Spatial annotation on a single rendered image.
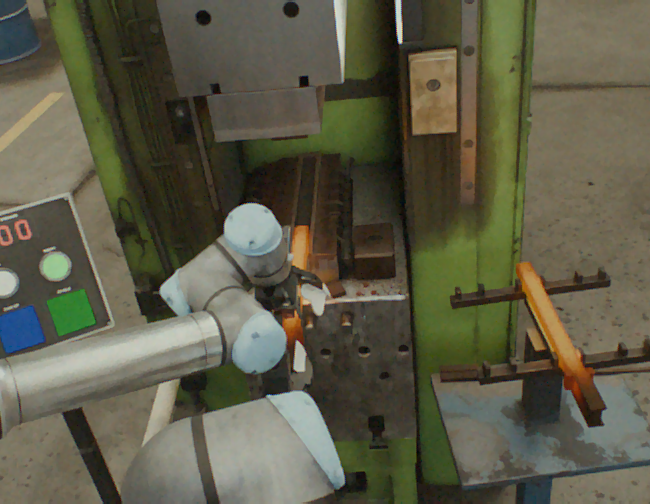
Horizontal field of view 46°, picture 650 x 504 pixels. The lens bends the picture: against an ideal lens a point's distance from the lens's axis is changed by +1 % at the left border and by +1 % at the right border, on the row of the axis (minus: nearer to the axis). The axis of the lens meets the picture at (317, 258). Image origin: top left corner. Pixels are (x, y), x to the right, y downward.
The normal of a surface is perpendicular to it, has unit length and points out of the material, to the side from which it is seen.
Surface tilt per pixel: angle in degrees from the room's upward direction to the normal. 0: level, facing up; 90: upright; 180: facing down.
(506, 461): 0
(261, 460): 43
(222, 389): 90
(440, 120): 90
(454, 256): 90
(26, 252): 60
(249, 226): 29
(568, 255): 0
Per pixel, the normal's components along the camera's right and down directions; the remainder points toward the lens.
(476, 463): -0.11, -0.79
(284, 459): 0.12, -0.22
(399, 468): -0.04, 0.60
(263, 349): 0.54, 0.46
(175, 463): -0.24, -0.41
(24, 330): 0.27, 0.06
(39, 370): 0.35, -0.56
